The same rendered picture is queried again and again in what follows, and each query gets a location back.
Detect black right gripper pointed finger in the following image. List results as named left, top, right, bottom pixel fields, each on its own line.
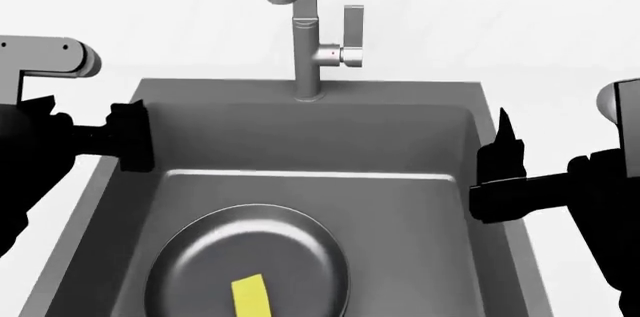
left=492, top=106, right=528, bottom=182

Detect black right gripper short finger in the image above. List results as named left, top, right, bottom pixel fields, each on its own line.
left=476, top=143, right=497, bottom=185

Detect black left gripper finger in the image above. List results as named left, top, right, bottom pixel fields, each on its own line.
left=109, top=98, right=148, bottom=116

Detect grey kitchen sink basin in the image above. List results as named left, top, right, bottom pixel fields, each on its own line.
left=17, top=77, right=556, bottom=317

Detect dark grey round pan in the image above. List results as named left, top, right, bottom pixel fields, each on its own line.
left=144, top=203, right=350, bottom=317

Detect yellow rectangular sponge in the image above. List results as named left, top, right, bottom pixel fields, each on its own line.
left=230, top=273, right=275, bottom=317

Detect grey metal faucet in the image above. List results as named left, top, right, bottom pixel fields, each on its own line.
left=259, top=0, right=327, bottom=103

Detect grey-white left wrist camera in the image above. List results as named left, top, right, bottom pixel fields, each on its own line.
left=0, top=35, right=103, bottom=103

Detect grey-white wrist camera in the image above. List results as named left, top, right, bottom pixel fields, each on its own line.
left=0, top=35, right=103, bottom=103
left=596, top=77, right=640, bottom=179

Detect grey-white right wrist camera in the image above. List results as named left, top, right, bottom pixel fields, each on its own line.
left=596, top=77, right=640, bottom=179

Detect grey faucet lever handle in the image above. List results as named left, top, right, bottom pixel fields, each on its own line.
left=313, top=4, right=365, bottom=69

